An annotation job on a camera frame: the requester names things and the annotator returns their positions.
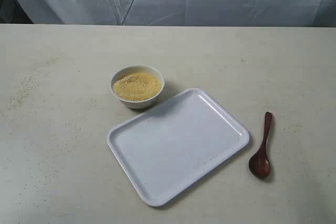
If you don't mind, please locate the dark brown wooden spoon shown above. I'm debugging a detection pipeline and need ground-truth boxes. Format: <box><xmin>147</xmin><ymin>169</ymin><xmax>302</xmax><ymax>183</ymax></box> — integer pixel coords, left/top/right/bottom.
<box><xmin>248</xmin><ymin>112</ymin><xmax>272</xmax><ymax>179</ymax></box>

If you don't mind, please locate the yellowish food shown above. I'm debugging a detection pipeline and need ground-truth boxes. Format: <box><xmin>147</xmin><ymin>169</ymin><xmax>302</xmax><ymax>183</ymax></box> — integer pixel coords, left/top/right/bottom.
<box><xmin>112</xmin><ymin>72</ymin><xmax>161</xmax><ymax>101</ymax></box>

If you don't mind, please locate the white ceramic bowl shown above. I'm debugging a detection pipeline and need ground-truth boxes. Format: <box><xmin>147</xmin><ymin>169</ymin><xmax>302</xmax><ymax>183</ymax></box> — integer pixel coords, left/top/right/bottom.
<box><xmin>110</xmin><ymin>65</ymin><xmax>165</xmax><ymax>109</ymax></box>

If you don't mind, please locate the white rectangular plastic tray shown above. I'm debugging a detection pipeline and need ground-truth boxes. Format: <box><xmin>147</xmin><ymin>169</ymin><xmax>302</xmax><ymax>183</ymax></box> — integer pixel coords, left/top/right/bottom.
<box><xmin>107</xmin><ymin>88</ymin><xmax>249</xmax><ymax>207</ymax></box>

